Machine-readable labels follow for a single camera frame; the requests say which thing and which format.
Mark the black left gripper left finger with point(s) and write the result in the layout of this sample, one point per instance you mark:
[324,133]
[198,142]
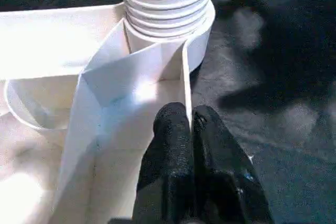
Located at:
[168,171]

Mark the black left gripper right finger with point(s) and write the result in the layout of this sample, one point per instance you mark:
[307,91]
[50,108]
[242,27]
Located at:
[226,177]

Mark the white plastic table top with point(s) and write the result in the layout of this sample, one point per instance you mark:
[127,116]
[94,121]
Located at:
[79,77]

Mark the black work mat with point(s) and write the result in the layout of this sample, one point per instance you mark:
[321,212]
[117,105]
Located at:
[273,103]

